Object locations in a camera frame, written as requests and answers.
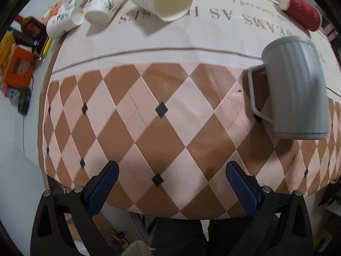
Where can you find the black round lid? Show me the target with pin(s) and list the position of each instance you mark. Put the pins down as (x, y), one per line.
(24, 101)

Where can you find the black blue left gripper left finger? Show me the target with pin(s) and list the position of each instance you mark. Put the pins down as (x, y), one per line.
(50, 233)

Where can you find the red ribbed paper cup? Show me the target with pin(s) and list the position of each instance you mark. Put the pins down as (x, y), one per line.
(303, 12)

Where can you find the grey ribbed plastic mug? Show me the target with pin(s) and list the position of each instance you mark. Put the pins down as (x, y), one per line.
(297, 89)

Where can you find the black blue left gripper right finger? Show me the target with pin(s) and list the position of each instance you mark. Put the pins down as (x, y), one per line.
(280, 222)

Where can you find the small white cup red seal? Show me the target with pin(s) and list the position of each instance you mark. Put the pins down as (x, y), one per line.
(64, 22)

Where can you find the orange cardboard box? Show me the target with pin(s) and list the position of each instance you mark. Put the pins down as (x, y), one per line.
(19, 70)

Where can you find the yellow pen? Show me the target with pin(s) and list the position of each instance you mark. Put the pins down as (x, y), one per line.
(45, 49)

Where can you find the white cup with bamboo print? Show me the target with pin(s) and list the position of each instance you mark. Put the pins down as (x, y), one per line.
(101, 11)

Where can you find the checkered pink brown tablecloth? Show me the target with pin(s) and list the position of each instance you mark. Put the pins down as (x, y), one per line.
(170, 103)

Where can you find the crumpled white orange wrapper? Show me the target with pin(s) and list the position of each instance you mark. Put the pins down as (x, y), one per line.
(58, 8)

